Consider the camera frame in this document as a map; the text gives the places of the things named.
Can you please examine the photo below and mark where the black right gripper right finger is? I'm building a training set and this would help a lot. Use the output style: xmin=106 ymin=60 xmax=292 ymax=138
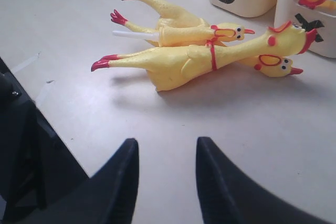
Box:
xmin=196 ymin=136 xmax=326 ymax=223

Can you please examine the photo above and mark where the cream bin marked X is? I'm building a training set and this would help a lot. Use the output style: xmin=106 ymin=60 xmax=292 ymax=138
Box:
xmin=274 ymin=0 xmax=335 ymax=58

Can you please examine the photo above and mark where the chicken head with white tube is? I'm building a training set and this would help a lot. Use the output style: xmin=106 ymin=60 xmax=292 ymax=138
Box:
xmin=112 ymin=23 xmax=255 ymax=47

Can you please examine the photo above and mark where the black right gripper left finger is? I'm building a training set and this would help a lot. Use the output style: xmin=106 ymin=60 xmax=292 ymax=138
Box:
xmin=26 ymin=138 xmax=139 ymax=223

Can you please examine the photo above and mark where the whole yellow rubber chicken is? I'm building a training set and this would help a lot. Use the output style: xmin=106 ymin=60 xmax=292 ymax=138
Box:
xmin=91 ymin=21 xmax=318 ymax=92
xmin=110 ymin=0 xmax=307 ymax=77

